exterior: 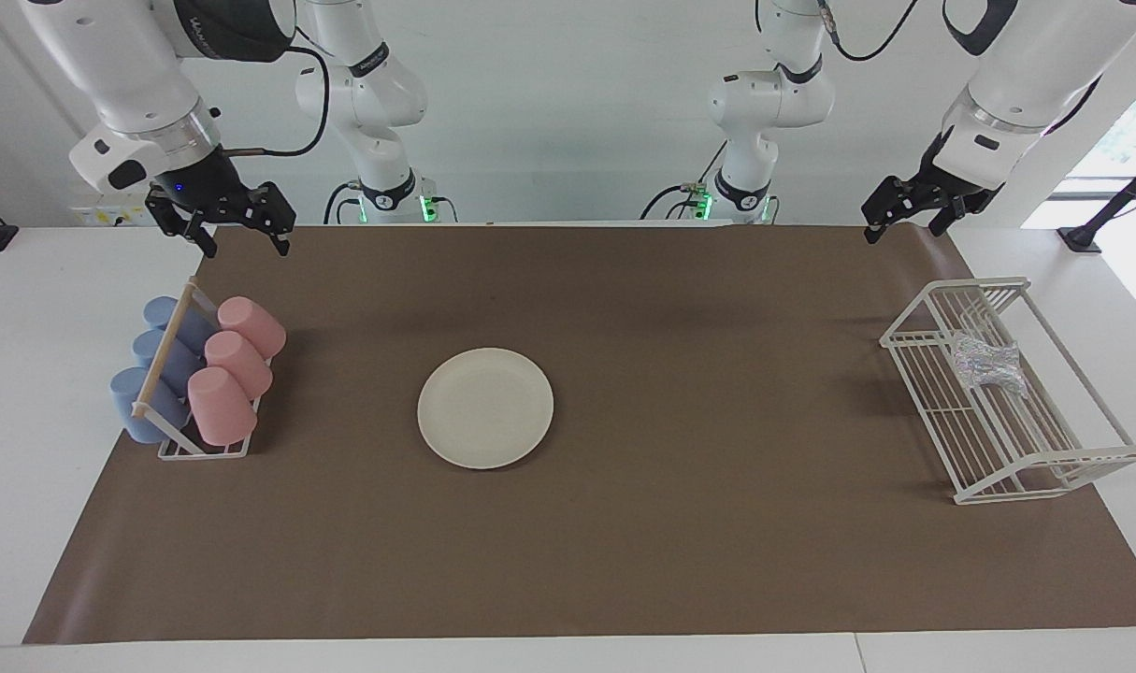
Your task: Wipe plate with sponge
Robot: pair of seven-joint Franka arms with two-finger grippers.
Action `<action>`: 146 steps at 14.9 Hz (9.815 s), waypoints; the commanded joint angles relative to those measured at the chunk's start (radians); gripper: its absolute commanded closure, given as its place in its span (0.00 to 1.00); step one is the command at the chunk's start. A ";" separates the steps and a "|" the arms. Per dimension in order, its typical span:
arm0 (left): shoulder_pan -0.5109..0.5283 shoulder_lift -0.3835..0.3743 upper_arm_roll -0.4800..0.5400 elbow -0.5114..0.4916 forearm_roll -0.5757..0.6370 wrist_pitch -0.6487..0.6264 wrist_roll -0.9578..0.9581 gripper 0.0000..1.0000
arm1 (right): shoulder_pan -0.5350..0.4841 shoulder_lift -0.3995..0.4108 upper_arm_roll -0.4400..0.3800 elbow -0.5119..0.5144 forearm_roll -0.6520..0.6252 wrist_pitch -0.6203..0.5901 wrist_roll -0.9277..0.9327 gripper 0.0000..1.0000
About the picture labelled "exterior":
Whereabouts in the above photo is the cream round plate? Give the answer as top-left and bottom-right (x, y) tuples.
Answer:
(417, 348), (555, 470)

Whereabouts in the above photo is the blue plastic cup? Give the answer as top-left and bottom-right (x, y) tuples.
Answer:
(143, 296), (218, 354)
(133, 329), (204, 394)
(109, 366), (192, 444)

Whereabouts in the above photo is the pink plastic cup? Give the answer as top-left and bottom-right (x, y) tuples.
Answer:
(187, 366), (258, 447)
(217, 296), (287, 361)
(204, 330), (274, 401)

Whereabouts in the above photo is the brown table mat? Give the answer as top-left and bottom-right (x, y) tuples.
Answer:
(22, 224), (1136, 646)

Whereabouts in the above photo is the black right base cable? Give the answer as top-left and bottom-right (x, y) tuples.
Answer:
(323, 180), (363, 225)

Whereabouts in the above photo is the black base cable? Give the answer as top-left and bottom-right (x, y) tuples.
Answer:
(640, 140), (729, 222)
(323, 180), (363, 225)

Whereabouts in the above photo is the white wall socket box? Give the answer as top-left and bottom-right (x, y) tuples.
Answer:
(74, 198), (152, 227)

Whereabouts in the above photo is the wire cup rack wooden rod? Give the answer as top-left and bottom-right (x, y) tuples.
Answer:
(132, 277), (274, 461)

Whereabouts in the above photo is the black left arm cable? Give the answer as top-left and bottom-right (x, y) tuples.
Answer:
(815, 0), (922, 64)

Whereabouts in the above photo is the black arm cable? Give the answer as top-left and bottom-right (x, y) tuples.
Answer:
(222, 28), (331, 158)
(815, 0), (922, 64)

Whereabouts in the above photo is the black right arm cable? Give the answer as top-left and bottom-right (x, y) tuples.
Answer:
(222, 28), (331, 158)

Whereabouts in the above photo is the black left base cable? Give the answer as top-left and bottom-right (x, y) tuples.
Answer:
(640, 140), (729, 222)

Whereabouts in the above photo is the white wire dish rack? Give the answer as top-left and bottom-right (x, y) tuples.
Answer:
(880, 277), (1136, 506)

